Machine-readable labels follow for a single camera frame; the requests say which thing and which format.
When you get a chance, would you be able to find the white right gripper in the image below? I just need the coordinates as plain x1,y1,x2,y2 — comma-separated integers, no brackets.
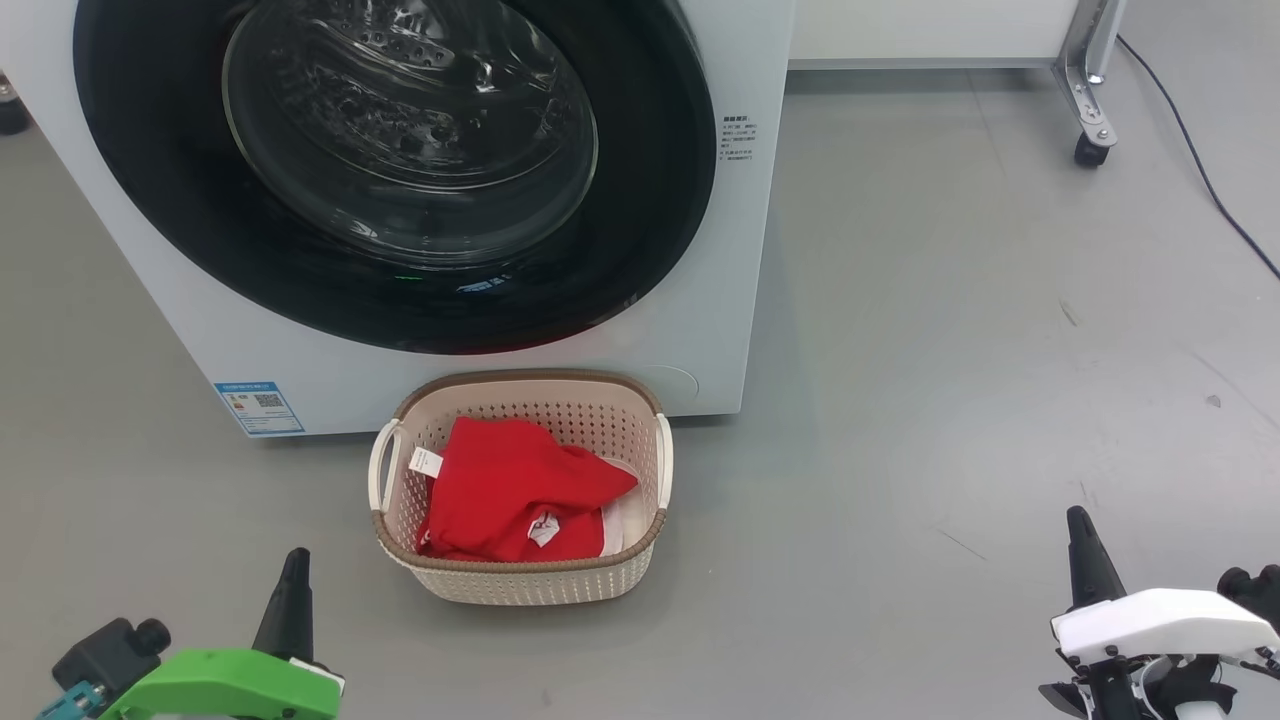
1050,506,1280,665

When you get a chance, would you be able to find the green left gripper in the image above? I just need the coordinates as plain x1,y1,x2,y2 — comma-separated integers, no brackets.
98,548,346,720

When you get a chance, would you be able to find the red garment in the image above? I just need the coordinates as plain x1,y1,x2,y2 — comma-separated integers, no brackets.
415,416,639,563

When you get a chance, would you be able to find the black round glass washer door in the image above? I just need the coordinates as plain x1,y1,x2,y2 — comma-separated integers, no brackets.
73,0,717,356

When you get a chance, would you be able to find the beige perforated laundry basket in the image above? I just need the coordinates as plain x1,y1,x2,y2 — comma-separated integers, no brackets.
368,370,674,607

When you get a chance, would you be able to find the white front-load washing machine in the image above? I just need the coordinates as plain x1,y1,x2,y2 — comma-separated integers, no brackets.
0,0,798,438

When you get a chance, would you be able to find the blue energy label sticker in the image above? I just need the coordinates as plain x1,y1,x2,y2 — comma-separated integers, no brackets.
213,380,305,438

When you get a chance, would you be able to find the white garment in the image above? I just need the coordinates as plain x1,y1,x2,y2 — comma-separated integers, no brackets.
598,458,646,557

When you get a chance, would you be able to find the white partition panel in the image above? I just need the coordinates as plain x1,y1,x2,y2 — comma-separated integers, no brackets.
790,0,1086,69

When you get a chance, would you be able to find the left cable with teal connector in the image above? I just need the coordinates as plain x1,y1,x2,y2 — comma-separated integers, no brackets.
38,682,106,720

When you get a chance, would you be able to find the black floor cable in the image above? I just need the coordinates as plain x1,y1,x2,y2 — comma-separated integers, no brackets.
1115,35,1280,281

